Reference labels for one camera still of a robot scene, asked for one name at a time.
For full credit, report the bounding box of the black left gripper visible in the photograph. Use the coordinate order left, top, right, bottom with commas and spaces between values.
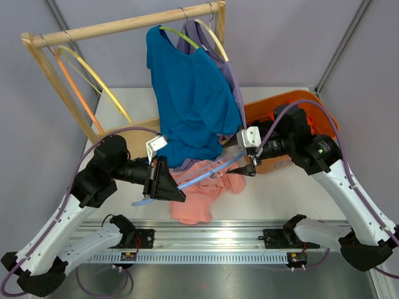
110, 155, 186, 202

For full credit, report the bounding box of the light blue clothes hanger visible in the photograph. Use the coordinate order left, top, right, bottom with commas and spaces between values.
130, 151, 249, 208

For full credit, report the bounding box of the pink t shirt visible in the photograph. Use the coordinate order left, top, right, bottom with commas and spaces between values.
170, 160, 246, 225

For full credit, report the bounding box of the blue t shirt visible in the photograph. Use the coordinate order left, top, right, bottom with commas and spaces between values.
146, 26, 242, 168

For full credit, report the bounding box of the orange clothes hanger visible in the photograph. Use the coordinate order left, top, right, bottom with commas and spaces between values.
40, 35, 105, 134

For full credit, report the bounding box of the yellow clothes hanger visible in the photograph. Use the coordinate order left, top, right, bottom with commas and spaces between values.
56, 45, 133, 124

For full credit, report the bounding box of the green clothes hanger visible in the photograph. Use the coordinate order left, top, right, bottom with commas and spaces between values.
158, 26, 199, 50

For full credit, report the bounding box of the black t shirt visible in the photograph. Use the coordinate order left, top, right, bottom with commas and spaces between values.
250, 120, 274, 138

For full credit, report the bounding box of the orange t shirt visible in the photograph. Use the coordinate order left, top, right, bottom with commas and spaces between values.
268, 113, 314, 128

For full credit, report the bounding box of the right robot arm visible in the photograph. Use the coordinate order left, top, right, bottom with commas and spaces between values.
231, 102, 398, 272

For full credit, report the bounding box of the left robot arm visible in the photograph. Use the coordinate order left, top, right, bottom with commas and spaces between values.
1, 135, 186, 297

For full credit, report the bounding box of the cream clothes hanger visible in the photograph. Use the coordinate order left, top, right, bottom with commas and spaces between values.
194, 2, 229, 62

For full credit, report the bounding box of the lavender t shirt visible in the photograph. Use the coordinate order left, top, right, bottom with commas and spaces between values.
175, 19, 246, 171

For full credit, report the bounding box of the wooden tray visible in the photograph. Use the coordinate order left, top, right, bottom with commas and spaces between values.
105, 118, 160, 158

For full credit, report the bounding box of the orange plastic basket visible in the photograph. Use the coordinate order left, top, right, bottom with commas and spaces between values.
241, 89, 341, 174

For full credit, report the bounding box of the wooden clothes rack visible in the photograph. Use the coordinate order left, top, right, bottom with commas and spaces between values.
21, 1, 226, 143

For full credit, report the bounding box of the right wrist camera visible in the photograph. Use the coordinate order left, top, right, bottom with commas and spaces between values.
236, 126, 262, 155

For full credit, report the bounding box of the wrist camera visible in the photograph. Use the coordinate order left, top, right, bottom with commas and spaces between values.
236, 126, 262, 155
146, 135, 168, 163

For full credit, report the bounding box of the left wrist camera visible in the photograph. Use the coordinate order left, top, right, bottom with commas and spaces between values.
146, 135, 168, 163

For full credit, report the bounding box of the aluminium mounting rail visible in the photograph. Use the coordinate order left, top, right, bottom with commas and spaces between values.
88, 220, 325, 265

